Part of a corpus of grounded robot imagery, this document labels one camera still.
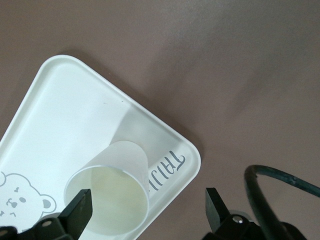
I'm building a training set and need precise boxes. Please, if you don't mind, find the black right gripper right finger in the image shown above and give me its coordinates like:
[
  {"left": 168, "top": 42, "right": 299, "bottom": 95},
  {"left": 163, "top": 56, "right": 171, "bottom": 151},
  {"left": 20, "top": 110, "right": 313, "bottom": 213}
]
[{"left": 199, "top": 187, "right": 308, "bottom": 240}]

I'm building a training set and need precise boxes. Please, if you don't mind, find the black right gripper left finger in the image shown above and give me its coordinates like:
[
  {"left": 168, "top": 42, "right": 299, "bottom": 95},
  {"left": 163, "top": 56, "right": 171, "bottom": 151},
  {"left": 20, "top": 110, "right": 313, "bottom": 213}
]
[{"left": 0, "top": 188, "right": 94, "bottom": 240}]

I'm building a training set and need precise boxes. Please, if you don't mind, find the white paper cup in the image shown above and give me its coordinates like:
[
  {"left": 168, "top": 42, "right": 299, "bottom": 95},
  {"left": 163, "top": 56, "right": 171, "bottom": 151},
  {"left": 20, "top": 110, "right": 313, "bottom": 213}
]
[{"left": 63, "top": 139, "right": 150, "bottom": 237}]

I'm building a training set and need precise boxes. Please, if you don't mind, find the white bear print tray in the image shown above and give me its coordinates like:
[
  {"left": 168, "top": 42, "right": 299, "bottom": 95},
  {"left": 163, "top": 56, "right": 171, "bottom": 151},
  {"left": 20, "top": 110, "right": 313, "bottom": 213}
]
[{"left": 0, "top": 54, "right": 202, "bottom": 240}]

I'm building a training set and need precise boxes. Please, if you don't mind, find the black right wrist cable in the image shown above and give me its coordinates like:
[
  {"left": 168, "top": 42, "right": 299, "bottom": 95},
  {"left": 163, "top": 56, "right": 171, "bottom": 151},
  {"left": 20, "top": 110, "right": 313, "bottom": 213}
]
[{"left": 244, "top": 164, "right": 320, "bottom": 226}]

